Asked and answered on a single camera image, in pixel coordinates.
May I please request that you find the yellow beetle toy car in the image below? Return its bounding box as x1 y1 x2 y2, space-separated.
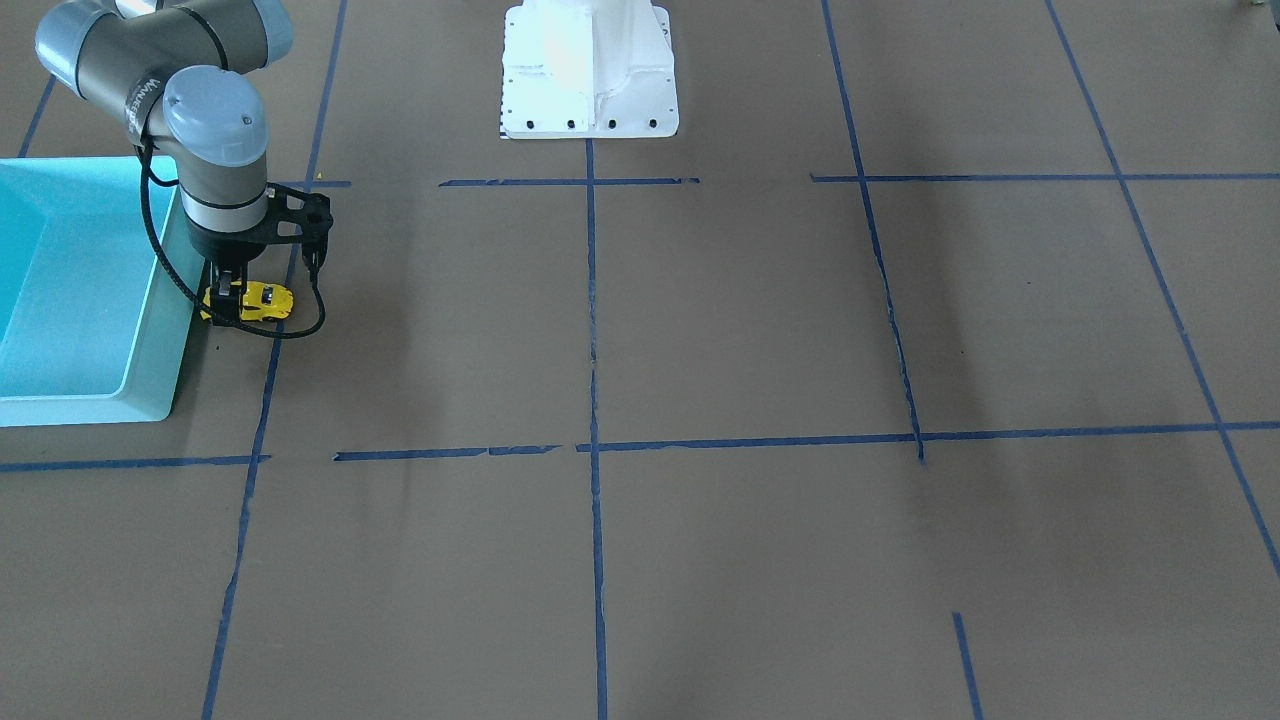
230 281 294 324

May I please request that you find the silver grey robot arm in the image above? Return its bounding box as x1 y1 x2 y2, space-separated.
35 1 307 327

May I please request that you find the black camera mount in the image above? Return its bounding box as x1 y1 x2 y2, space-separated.
260 183 334 282

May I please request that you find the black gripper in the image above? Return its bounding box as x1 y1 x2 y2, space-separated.
187 222 273 323

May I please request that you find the turquoise plastic bin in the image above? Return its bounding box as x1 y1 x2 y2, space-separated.
1 158 193 428

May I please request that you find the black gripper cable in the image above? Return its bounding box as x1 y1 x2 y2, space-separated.
138 150 326 340

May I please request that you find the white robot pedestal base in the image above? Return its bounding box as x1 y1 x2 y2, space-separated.
499 1 680 140

